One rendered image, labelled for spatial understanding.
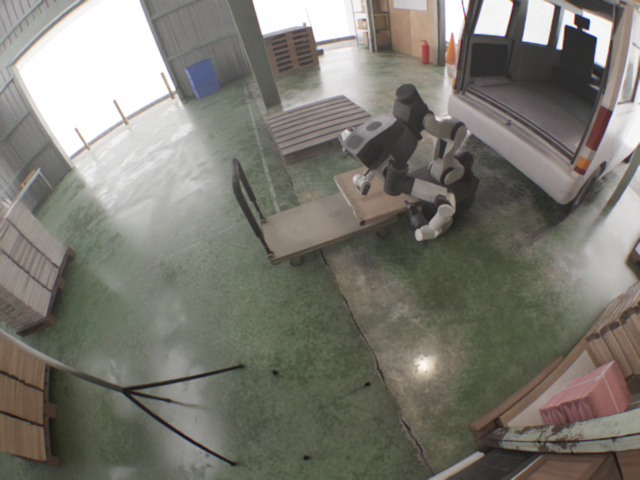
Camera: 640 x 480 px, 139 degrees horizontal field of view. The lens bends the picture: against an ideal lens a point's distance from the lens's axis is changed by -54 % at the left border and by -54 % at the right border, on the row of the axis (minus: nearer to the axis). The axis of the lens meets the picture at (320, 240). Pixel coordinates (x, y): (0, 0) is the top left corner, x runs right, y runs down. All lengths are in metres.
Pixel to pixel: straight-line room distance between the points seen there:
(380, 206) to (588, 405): 1.54
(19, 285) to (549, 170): 4.85
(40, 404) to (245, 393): 2.19
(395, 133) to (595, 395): 1.56
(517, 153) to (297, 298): 1.92
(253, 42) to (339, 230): 3.17
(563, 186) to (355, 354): 1.77
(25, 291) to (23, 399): 1.19
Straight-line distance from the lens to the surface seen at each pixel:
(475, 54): 2.75
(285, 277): 1.77
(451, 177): 1.91
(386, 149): 1.32
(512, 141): 2.23
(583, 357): 1.91
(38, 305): 3.59
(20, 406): 3.00
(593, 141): 2.00
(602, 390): 1.45
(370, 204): 1.61
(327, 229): 1.67
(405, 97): 1.37
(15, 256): 3.57
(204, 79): 6.59
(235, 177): 1.33
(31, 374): 3.10
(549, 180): 2.13
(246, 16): 4.10
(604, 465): 0.90
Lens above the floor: 1.45
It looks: 51 degrees down
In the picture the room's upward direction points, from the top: 15 degrees counter-clockwise
